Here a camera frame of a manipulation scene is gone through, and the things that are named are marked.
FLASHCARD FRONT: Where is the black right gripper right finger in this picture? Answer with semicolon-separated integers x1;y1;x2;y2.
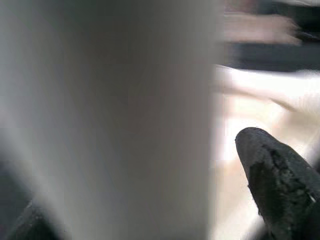
235;126;320;240

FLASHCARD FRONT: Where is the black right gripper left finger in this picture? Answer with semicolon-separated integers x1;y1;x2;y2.
0;159;70;240

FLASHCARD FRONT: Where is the white plastic table leg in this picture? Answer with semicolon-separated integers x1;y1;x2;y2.
0;0;225;240

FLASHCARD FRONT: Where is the white plastic table top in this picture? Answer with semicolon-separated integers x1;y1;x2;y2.
213;65;320;240

